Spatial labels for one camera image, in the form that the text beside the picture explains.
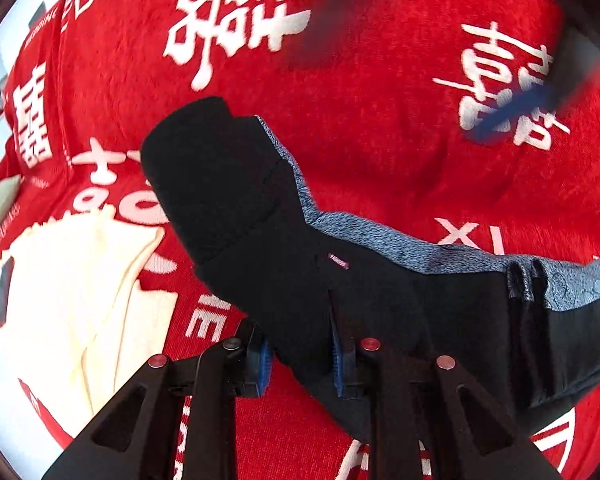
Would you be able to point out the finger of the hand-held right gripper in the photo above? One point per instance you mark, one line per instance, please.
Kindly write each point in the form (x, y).
(520, 105)
(325, 15)

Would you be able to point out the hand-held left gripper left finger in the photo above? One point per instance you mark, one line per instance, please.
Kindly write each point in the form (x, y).
(262, 367)

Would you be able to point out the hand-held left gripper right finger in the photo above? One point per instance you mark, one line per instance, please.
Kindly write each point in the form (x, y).
(338, 367)

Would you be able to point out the black pants with blue sides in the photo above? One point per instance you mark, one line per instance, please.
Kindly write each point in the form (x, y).
(240, 210)

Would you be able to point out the red printed blanket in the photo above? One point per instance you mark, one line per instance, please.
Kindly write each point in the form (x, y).
(380, 135)

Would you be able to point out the cream cloth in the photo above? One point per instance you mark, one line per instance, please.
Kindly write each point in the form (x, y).
(80, 300)

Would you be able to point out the black smartphone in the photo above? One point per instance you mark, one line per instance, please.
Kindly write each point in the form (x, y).
(4, 292)

